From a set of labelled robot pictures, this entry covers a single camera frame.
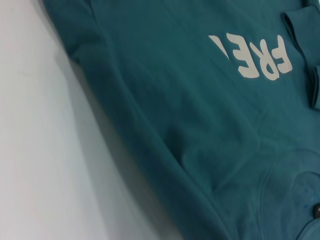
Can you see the teal blue printed t-shirt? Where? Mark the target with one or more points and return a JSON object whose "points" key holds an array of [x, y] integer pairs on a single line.
{"points": [[187, 112]]}

